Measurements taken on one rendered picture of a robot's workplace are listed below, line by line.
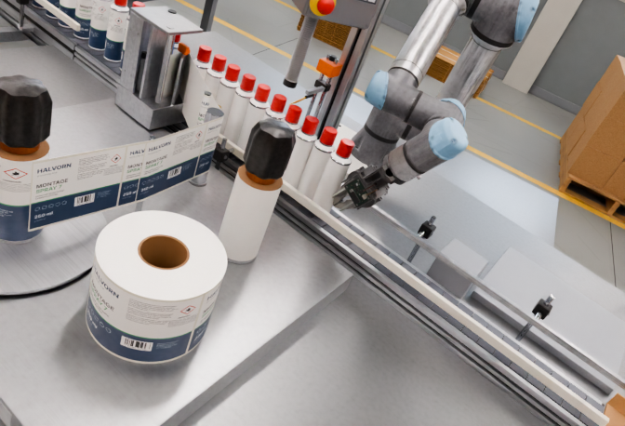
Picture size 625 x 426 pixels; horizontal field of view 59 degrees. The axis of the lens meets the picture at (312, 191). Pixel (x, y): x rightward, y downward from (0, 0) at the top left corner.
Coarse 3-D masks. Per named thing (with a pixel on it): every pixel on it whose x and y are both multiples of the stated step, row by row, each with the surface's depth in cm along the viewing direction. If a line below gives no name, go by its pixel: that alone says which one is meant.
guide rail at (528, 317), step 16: (368, 208) 129; (400, 224) 126; (416, 240) 124; (464, 272) 120; (512, 304) 115; (528, 320) 114; (560, 336) 112; (576, 352) 110; (608, 368) 109; (624, 384) 107
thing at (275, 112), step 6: (276, 96) 131; (282, 96) 132; (276, 102) 130; (282, 102) 130; (270, 108) 133; (276, 108) 131; (282, 108) 132; (264, 114) 133; (270, 114) 132; (276, 114) 132; (282, 114) 133
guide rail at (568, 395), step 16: (288, 192) 133; (320, 208) 129; (336, 224) 127; (352, 240) 126; (384, 256) 123; (400, 272) 121; (416, 288) 120; (448, 304) 116; (464, 320) 115; (480, 336) 114; (496, 336) 113; (512, 352) 111; (528, 368) 110; (544, 384) 109; (560, 384) 107; (576, 400) 106; (592, 416) 105
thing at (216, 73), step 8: (216, 56) 138; (224, 56) 140; (216, 64) 138; (224, 64) 139; (208, 72) 140; (216, 72) 139; (224, 72) 142; (208, 80) 140; (216, 80) 140; (208, 88) 141; (216, 88) 141
